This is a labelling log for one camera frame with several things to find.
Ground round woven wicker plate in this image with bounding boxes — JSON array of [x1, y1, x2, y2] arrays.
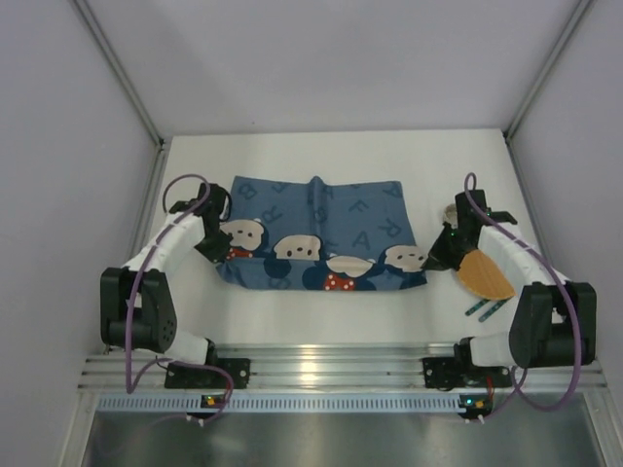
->
[[457, 249, 516, 301]]

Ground green handled spoon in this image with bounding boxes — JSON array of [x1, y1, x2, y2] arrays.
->
[[464, 299, 489, 316]]

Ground blue cartoon placemat cloth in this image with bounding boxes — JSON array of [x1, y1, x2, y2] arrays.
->
[[217, 176, 427, 292]]

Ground green handled fork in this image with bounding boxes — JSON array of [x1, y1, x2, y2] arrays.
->
[[478, 300, 508, 323]]

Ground small beige cup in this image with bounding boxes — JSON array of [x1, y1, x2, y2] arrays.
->
[[442, 203, 458, 229]]

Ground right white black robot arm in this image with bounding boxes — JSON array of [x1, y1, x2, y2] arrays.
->
[[424, 190, 597, 369]]

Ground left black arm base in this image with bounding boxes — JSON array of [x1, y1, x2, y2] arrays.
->
[[164, 358, 251, 389]]

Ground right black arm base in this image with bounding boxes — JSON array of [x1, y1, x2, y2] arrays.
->
[[421, 357, 512, 391]]

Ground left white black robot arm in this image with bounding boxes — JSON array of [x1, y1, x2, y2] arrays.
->
[[100, 183, 231, 365]]

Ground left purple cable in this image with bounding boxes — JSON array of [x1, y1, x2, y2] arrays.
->
[[124, 172, 235, 422]]

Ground purple cable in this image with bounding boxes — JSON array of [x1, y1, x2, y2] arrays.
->
[[124, 172, 235, 422], [461, 172, 583, 422]]

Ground left aluminium corner post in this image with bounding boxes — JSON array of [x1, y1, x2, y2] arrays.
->
[[72, 0, 166, 147]]

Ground aluminium corner post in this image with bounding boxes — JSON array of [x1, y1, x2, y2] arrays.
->
[[72, 0, 166, 147], [503, 0, 593, 142]]

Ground aluminium front rail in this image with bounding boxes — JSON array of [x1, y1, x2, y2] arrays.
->
[[78, 343, 607, 392]]

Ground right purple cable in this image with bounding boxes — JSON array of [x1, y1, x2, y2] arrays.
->
[[461, 172, 583, 422]]

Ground perforated cable duct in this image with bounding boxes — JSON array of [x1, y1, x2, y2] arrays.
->
[[97, 393, 490, 413]]

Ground right aluminium corner post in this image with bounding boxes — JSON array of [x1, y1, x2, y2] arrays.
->
[[503, 0, 593, 142]]

